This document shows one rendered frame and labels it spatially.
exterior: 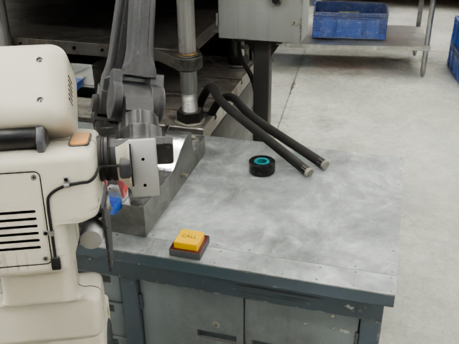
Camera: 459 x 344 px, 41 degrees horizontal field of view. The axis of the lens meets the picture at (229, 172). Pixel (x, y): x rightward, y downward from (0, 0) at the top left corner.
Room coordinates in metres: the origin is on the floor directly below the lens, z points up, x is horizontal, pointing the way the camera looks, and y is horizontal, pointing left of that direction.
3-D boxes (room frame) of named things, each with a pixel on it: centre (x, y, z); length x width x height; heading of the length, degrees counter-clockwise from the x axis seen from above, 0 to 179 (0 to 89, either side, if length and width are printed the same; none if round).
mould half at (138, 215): (1.58, 0.27, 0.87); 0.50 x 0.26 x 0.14; 164
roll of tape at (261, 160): (1.66, -0.10, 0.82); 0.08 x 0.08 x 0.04
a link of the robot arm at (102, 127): (1.35, 0.29, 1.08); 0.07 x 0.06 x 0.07; 18
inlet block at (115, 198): (1.31, 0.30, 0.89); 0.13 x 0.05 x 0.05; 164
